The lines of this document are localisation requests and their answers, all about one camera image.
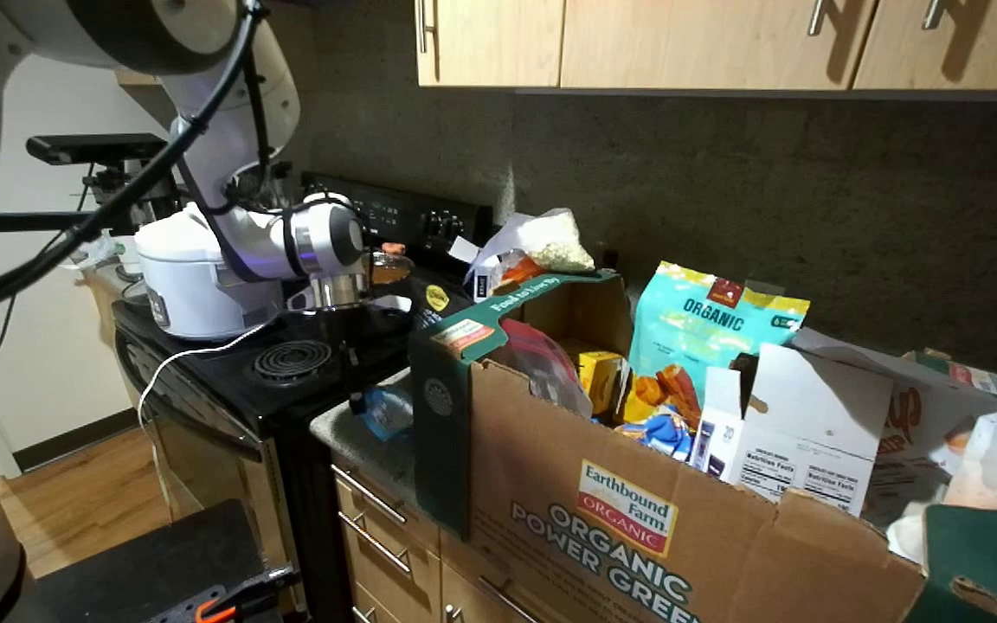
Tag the large white carton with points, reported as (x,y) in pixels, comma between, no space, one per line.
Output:
(805,437)

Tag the black Sonoma crisps bag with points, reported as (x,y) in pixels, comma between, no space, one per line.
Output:
(433,299)

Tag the white rice cooker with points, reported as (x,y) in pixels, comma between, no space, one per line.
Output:
(182,296)

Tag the wooden wall cabinet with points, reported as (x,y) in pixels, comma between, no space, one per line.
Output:
(693,40)

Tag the red lidded round container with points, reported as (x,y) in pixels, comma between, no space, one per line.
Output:
(544,358)

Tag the black pot with brown soup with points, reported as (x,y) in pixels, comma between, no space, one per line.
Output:
(395,282)

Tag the narrow white carton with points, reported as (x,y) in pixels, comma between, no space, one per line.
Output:
(721,426)

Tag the teal organic mango bag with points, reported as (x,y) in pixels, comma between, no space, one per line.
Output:
(693,324)

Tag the clear zip bag white contents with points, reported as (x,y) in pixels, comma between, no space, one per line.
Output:
(551,241)

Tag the green cardboard power greens box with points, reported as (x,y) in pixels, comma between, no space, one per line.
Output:
(589,485)

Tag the crumpled paper bag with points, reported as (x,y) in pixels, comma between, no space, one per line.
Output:
(935,461)

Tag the black camera stand bar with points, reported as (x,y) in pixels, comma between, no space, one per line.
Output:
(36,218)

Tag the wooden drawer cabinet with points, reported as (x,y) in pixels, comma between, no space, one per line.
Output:
(388,566)

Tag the black cart orange clamps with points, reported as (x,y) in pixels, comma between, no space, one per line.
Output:
(140,566)

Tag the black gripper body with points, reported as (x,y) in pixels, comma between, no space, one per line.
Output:
(326,303)

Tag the yellow package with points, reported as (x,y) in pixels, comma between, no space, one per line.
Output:
(602,380)

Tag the black camera on mount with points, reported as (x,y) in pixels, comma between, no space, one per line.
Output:
(84,147)

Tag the blue white pouch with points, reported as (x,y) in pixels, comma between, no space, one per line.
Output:
(671,437)

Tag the black electric stove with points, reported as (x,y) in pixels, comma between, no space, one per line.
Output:
(223,461)

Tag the green red printed package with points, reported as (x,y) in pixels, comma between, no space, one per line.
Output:
(977,374)

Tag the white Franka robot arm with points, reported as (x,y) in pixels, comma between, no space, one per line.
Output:
(252,243)

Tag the light blue snack bag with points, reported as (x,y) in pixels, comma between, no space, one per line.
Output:
(388,411)

